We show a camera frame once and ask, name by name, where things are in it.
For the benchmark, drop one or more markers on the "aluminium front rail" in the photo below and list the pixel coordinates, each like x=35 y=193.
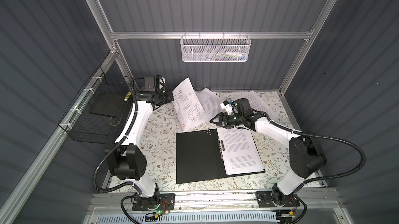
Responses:
x=221 y=200

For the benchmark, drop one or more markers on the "printed paper sheet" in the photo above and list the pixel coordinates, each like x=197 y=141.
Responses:
x=257 y=103
x=211 y=104

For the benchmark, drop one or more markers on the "printed paper sheet far right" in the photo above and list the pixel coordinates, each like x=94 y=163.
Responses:
x=257 y=103

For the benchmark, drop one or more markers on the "white wire mesh basket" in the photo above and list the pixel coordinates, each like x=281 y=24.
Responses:
x=195 y=47

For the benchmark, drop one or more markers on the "printed paper sheet centre back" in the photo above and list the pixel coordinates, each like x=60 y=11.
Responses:
x=211 y=104

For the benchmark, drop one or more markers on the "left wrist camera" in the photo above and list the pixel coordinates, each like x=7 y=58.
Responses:
x=160 y=83

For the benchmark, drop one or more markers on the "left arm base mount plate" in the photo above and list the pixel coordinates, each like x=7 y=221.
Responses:
x=163 y=201

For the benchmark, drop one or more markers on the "red folder black inside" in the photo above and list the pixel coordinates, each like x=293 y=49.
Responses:
x=198 y=157

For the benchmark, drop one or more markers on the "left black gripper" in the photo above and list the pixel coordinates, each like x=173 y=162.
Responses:
x=170 y=98

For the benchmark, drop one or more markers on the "black wire mesh basket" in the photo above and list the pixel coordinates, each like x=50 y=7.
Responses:
x=81 y=126

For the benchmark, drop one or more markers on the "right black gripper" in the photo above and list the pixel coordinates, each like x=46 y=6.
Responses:
x=222 y=117

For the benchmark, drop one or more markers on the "pens in white basket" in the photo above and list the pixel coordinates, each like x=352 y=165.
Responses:
x=227 y=56

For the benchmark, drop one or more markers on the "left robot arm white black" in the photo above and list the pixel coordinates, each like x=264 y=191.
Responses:
x=127 y=162

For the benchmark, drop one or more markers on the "black pad in basket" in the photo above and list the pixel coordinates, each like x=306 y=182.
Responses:
x=109 y=105

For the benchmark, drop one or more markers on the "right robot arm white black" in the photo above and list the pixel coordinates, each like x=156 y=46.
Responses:
x=305 y=153

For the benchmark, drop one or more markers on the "printed paper sheet edge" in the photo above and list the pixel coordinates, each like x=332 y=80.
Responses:
x=239 y=151

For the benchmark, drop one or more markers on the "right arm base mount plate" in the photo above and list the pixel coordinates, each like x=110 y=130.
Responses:
x=274 y=198

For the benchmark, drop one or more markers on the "technical drawing paper sheet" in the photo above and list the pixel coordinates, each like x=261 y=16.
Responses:
x=187 y=106

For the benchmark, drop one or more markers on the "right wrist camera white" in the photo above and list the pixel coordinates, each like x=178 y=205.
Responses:
x=227 y=106

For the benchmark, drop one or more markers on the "yellow green marker pen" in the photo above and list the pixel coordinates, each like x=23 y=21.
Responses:
x=127 y=96

